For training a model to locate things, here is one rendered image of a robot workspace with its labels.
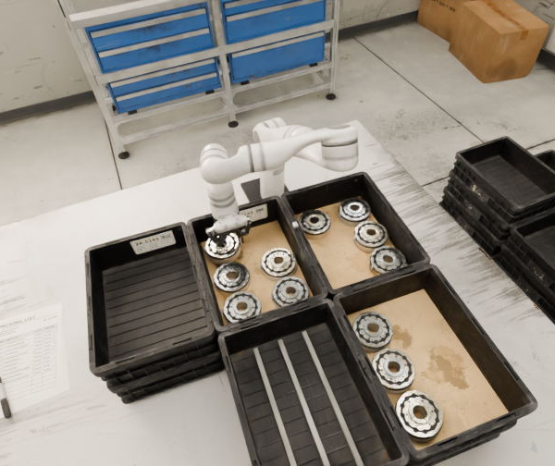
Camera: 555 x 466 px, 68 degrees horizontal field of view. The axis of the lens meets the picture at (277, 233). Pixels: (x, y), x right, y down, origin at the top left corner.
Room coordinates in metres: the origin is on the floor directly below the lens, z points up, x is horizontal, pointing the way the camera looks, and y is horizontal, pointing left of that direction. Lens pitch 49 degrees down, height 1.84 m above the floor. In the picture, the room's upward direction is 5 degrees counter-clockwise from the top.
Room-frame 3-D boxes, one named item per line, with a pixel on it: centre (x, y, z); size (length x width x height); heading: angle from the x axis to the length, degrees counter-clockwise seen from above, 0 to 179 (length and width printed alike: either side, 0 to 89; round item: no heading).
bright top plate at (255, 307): (0.58, 0.11, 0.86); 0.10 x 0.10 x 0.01
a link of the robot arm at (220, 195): (0.81, 0.14, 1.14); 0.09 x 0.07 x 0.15; 5
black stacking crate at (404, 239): (0.79, -0.21, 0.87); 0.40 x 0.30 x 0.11; 16
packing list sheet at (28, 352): (0.57, 0.78, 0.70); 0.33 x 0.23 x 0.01; 19
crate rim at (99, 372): (0.63, 0.37, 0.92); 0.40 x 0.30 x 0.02; 16
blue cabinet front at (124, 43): (2.56, 0.65, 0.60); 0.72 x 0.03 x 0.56; 109
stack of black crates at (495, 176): (1.33, -1.05, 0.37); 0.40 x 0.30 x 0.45; 19
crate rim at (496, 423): (0.40, -0.32, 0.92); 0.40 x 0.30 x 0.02; 16
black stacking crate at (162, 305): (0.63, 0.37, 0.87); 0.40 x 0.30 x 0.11; 16
